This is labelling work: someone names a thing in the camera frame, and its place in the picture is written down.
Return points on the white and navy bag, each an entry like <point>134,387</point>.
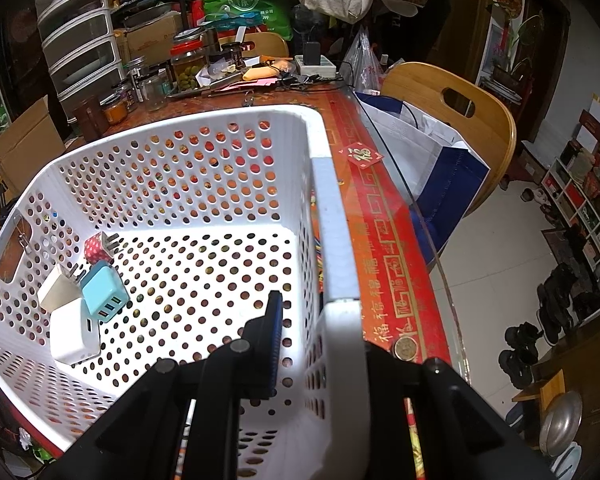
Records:
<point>430,160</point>

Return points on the pickle jar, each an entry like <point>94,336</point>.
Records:
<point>187,70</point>

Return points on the white wall charger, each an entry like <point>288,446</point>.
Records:
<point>72,332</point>
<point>57,287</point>

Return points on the black shoe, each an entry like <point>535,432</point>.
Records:
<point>520,355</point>
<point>587,307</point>
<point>555,300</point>

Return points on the white perforated plastic basket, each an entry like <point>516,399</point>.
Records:
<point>330,210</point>

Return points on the green potted plant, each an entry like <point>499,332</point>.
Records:
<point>522,45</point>

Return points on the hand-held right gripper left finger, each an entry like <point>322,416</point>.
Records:
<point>275,345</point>

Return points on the clear plastic bag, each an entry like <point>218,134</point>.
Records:
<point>362,65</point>

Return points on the white power strip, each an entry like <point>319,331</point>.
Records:
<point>317,67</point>

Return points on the pink polka dot charger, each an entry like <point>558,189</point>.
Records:
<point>97,250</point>

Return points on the brown mug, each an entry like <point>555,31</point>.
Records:
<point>90,117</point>

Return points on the flat cardboard box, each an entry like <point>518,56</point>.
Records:
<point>150,35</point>

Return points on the gold coin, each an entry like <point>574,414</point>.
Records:
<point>405,349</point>

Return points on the wooden stool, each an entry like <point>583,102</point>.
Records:
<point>542,390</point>

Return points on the tiered clear food cover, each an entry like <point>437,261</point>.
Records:
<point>77,45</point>

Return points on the green shopping bag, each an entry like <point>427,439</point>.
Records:
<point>247,0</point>

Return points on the orange preserve jar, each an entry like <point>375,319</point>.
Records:
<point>115,111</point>

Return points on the white cube shelf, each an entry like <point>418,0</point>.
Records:
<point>585,195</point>

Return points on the teal wall charger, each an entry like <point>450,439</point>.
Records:
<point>105,292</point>

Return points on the empty glass jar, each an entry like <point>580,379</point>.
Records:
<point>155,92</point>

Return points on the black power adapter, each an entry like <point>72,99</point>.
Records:
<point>310,52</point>

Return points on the red diamond sticker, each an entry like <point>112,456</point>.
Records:
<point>362,155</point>

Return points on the brown cardboard box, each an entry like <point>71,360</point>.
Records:
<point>27,145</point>

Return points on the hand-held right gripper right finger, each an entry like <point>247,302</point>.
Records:
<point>395,380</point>

